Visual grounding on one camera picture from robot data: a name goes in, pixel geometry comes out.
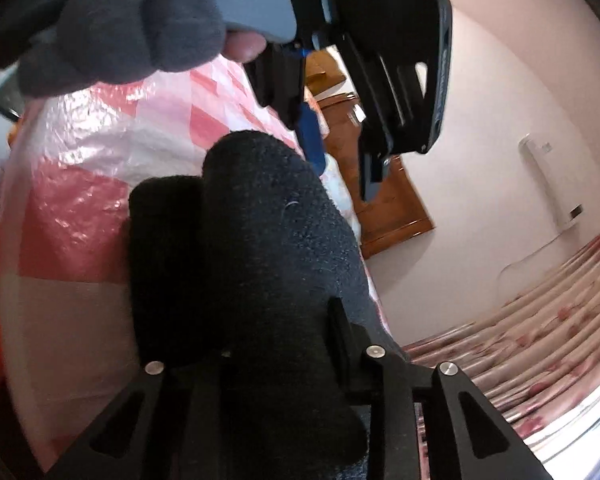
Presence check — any pink checkered bed sheet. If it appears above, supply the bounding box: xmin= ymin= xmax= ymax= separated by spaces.
xmin=0 ymin=52 xmax=381 ymax=476

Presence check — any white wall air conditioner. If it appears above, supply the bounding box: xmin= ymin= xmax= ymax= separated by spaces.
xmin=518 ymin=132 xmax=587 ymax=232

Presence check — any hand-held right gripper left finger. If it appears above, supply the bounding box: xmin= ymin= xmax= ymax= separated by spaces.
xmin=45 ymin=350 xmax=231 ymax=480

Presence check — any dark striped knit sweater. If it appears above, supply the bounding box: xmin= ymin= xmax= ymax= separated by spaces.
xmin=127 ymin=130 xmax=412 ymax=480

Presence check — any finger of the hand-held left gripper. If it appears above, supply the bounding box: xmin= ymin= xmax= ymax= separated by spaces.
xmin=242 ymin=42 xmax=327 ymax=177
xmin=349 ymin=104 xmax=397 ymax=202

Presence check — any carved wooden headboard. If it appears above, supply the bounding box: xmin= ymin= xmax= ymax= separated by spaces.
xmin=304 ymin=46 xmax=437 ymax=261

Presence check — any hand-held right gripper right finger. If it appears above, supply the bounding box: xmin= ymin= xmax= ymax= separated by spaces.
xmin=327 ymin=297 xmax=556 ymax=480

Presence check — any person's left hand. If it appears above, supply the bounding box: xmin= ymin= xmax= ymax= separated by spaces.
xmin=17 ymin=0 xmax=269 ymax=99

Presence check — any dark flat object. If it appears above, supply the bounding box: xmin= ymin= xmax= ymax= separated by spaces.
xmin=0 ymin=79 xmax=23 ymax=122

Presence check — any pink floral curtain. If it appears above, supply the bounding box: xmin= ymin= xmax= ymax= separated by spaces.
xmin=404 ymin=225 xmax=600 ymax=480

